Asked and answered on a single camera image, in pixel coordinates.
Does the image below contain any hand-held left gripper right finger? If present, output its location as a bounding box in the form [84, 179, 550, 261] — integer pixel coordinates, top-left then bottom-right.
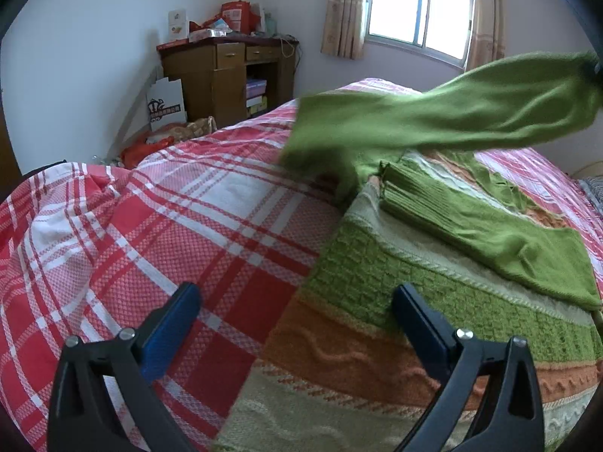
[392, 283, 546, 452]

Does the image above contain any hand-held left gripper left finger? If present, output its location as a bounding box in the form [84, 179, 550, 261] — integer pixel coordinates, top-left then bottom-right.
[47, 282, 202, 452]

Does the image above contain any green striped knit sweater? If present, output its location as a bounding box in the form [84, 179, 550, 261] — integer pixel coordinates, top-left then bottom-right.
[212, 51, 603, 452]

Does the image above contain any red plaid bed blanket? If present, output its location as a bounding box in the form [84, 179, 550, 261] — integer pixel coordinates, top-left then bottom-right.
[0, 78, 603, 452]

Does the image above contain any beige patterned curtain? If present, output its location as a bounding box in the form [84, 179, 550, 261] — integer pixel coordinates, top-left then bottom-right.
[466, 0, 507, 72]
[320, 0, 375, 60]

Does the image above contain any grey patterned pillow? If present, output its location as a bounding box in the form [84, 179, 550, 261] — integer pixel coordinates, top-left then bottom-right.
[577, 176, 603, 212]

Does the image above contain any red plastic bag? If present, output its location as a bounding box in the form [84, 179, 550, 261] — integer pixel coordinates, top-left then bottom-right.
[120, 134, 177, 169]

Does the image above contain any sliding glass window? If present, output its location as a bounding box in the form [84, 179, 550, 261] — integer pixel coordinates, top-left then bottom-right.
[363, 0, 478, 69]

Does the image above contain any woven basket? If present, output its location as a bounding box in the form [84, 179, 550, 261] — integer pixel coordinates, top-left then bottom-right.
[188, 117, 217, 139]

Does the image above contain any white paper bag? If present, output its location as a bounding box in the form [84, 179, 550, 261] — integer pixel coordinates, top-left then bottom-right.
[146, 76, 189, 133]

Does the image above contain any brown wooden door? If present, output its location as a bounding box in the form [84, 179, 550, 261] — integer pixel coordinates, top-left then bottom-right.
[0, 108, 22, 184]

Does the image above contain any brown wooden desk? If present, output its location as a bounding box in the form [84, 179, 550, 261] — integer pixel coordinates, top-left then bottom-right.
[158, 38, 300, 128]

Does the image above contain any plastic wrapped packet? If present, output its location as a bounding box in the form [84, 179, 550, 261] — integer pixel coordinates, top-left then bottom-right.
[188, 19, 234, 43]

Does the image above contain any white card box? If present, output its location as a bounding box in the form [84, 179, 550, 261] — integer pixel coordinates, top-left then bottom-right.
[168, 8, 188, 42]

